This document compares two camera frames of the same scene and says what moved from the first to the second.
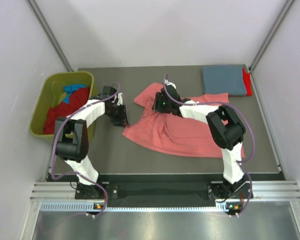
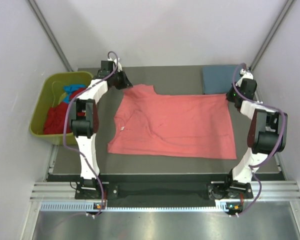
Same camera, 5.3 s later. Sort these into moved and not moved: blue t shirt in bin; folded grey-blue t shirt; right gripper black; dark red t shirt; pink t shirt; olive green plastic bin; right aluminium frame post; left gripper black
Moved: left gripper black; pink t shirt; right gripper black
Not moved: blue t shirt in bin; olive green plastic bin; right aluminium frame post; dark red t shirt; folded grey-blue t shirt
